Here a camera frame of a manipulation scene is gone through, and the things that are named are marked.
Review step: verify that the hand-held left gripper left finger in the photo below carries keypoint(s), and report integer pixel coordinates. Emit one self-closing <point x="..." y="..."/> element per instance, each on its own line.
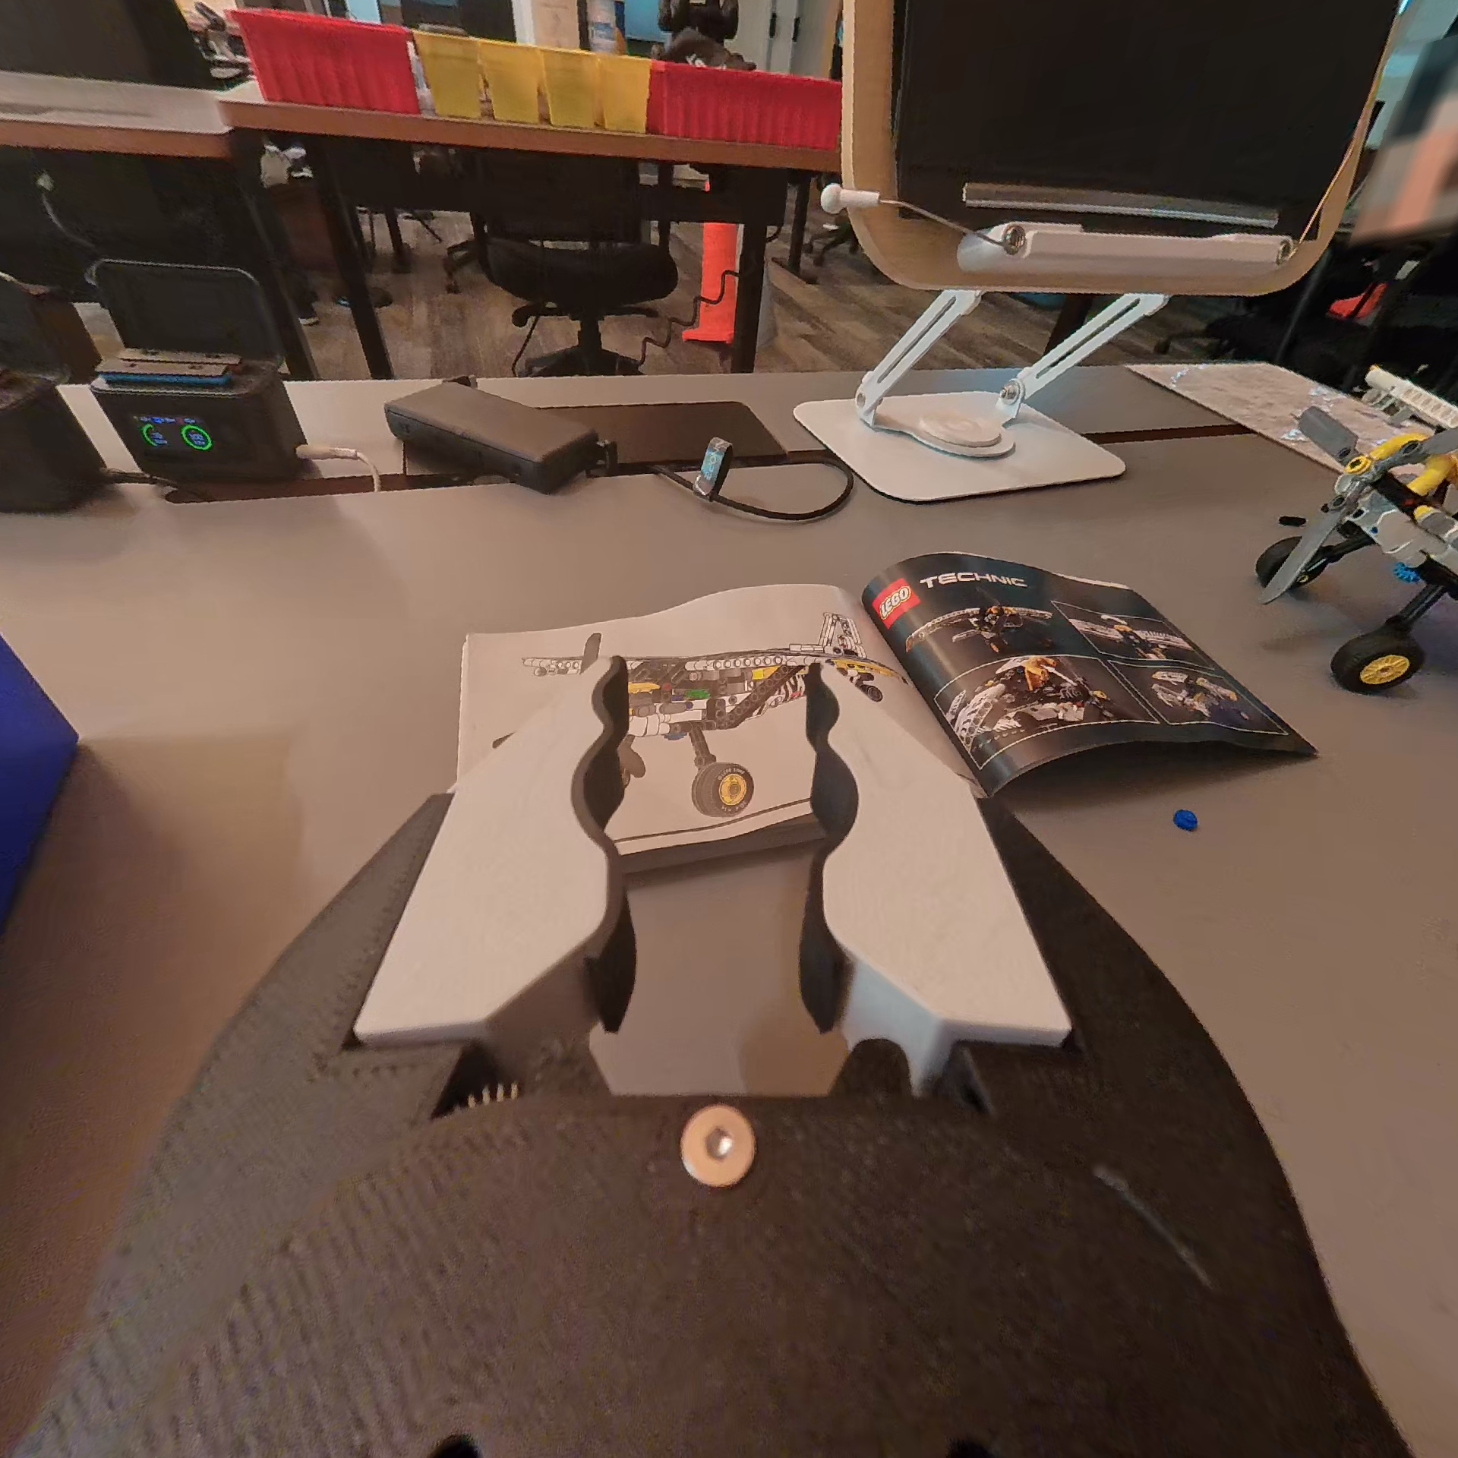
<point x="490" y="897"/>

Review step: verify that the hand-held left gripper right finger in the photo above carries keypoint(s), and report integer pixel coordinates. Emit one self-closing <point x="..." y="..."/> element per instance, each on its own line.
<point x="945" y="907"/>

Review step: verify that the white yellow lego airplane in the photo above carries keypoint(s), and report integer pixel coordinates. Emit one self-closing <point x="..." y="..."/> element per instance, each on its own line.
<point x="1387" y="671"/>

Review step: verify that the lego instruction booklet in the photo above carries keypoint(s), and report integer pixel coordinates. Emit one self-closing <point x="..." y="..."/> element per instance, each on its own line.
<point x="1081" y="672"/>

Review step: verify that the black power brick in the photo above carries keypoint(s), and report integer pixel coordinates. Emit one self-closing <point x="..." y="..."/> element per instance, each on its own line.
<point x="479" y="432"/>

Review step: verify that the blue plastic bin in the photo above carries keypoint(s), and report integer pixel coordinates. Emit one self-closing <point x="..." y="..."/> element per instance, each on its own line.
<point x="37" y="788"/>

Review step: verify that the black flat device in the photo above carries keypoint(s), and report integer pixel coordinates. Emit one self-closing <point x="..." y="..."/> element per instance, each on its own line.
<point x="677" y="429"/>

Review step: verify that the black charger case green display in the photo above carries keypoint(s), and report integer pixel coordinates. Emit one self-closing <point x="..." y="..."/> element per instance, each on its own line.
<point x="190" y="432"/>

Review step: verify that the printed paper sheet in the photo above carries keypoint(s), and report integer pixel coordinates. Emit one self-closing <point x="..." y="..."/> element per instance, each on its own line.
<point x="1234" y="392"/>

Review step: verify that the black office chair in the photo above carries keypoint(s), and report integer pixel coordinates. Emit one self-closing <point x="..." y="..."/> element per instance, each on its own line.
<point x="572" y="273"/>

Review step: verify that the orange traffic cone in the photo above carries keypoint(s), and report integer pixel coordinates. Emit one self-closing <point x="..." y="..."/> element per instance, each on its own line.
<point x="721" y="285"/>

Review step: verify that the yellow plastic bin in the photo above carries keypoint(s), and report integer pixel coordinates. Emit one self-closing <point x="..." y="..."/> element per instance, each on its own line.
<point x="572" y="90"/>
<point x="622" y="97"/>
<point x="510" y="82"/>
<point x="444" y="77"/>

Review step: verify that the black tablet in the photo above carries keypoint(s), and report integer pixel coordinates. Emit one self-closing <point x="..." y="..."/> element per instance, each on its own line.
<point x="1142" y="99"/>

